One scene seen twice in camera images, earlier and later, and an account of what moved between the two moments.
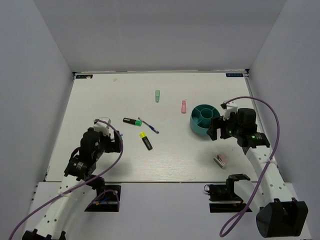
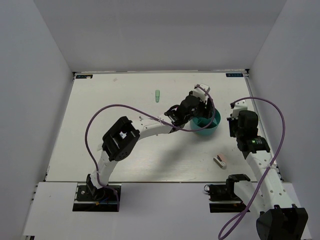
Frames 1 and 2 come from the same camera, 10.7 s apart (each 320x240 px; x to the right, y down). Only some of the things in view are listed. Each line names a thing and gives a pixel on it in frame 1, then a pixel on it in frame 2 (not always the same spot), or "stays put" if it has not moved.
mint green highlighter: (157, 96) stays put
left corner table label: (84, 76) stays put
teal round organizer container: (201, 116) stays put
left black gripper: (113, 146) → (205, 112)
